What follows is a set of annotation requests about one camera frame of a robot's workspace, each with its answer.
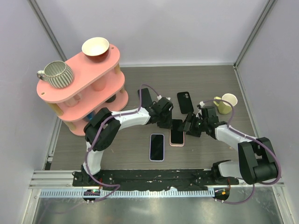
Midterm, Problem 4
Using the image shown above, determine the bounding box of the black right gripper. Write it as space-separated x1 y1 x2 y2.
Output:
178 112 208 137

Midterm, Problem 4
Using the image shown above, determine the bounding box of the silver-edged black phone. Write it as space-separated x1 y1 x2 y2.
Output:
170 119 184 147

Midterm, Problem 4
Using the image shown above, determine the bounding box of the lilac phone case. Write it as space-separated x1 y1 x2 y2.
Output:
149 133 166 162

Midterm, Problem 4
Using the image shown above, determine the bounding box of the teal-edged black phone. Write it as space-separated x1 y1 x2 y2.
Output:
137 88 152 108

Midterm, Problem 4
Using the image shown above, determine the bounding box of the pink phone case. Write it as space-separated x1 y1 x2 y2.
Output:
169 130 185 147

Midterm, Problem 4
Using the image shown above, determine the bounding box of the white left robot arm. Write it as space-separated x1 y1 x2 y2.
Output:
78 95 173 186

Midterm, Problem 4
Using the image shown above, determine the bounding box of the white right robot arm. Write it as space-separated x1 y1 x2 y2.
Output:
178 106 281 185

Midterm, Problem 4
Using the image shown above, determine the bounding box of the yellow mug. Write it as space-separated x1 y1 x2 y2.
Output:
214 93 238 115

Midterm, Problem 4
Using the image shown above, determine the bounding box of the dark green cup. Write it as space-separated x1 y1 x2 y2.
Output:
105 94 116 103

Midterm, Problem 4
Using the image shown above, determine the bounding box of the blue mug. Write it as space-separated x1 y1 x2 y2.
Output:
83 111 96 122

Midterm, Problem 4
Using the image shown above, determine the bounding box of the pink cup on shelf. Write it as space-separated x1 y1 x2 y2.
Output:
91 78 107 91

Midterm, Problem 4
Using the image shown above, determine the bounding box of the pink three-tier shelf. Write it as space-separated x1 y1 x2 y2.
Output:
36 45 128 136

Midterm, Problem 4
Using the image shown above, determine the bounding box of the clear glass cup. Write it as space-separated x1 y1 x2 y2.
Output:
64 93 82 107

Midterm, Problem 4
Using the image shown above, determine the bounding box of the red bowl white inside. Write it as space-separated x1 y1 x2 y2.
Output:
81 37 110 62

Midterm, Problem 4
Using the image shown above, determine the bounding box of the grey striped mug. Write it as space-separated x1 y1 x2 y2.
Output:
37 61 74 89

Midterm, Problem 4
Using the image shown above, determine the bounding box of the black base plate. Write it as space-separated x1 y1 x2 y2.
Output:
72 169 239 191

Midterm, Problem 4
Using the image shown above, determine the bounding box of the white slotted cable duct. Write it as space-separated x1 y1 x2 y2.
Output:
40 188 214 198

